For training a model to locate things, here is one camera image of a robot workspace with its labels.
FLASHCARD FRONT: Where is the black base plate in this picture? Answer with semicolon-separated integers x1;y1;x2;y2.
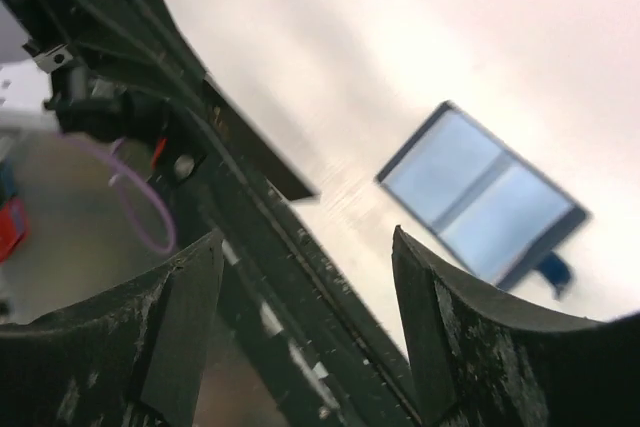
1;0;420;426

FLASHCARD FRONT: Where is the blue card holder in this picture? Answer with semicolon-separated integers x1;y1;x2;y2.
376;101;589;299

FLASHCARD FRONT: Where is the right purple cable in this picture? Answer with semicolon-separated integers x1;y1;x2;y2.
59;134;179;254

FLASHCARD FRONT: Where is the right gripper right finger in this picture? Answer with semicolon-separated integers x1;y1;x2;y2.
392;229;639;427

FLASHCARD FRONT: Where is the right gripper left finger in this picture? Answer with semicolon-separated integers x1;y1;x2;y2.
1;231;224;426

